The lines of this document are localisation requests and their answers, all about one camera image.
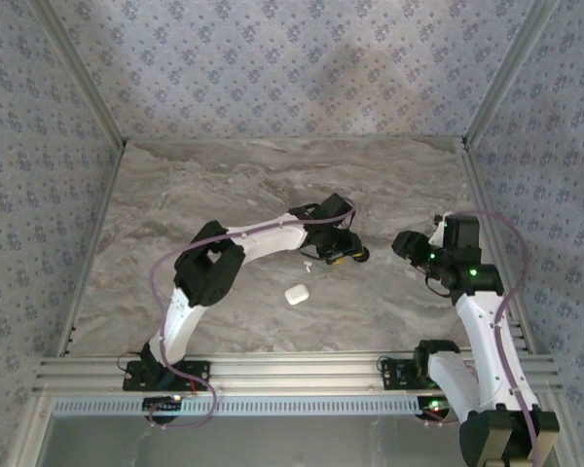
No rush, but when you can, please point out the white earbud charging case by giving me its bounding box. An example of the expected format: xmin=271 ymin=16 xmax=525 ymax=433
xmin=284 ymin=283 xmax=309 ymax=306

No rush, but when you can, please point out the black controller board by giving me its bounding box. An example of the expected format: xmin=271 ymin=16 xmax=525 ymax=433
xmin=415 ymin=396 xmax=461 ymax=422
xmin=142 ymin=394 xmax=184 ymax=422

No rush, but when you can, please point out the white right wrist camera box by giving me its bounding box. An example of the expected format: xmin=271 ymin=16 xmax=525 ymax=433
xmin=426 ymin=211 xmax=450 ymax=247

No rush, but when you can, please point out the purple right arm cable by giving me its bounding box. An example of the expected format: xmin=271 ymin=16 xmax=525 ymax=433
xmin=422 ymin=208 xmax=541 ymax=467

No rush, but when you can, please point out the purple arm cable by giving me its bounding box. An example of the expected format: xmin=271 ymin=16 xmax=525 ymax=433
xmin=148 ymin=197 xmax=357 ymax=430
xmin=422 ymin=208 xmax=541 ymax=467

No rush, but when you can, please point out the aluminium side rail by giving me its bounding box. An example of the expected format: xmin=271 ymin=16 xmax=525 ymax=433
xmin=57 ymin=140 xmax=128 ymax=359
xmin=459 ymin=139 xmax=537 ymax=354

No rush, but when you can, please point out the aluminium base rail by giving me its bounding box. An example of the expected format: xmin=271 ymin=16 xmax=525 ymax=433
xmin=32 ymin=353 xmax=565 ymax=394

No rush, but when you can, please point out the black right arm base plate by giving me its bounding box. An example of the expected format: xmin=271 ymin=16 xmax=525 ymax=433
xmin=379 ymin=357 xmax=437 ymax=392

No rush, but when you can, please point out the grey slotted cable duct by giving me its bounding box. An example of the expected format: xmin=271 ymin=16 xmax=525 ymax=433
xmin=52 ymin=394 xmax=452 ymax=417

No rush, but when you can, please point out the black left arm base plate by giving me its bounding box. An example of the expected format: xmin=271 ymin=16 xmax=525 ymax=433
xmin=122 ymin=359 xmax=212 ymax=393

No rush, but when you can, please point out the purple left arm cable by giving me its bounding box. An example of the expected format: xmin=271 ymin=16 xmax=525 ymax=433
xmin=148 ymin=197 xmax=357 ymax=430

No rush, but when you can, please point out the aluminium corner post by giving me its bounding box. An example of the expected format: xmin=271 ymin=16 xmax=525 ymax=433
xmin=28 ymin=0 xmax=128 ymax=147
xmin=460 ymin=0 xmax=562 ymax=148

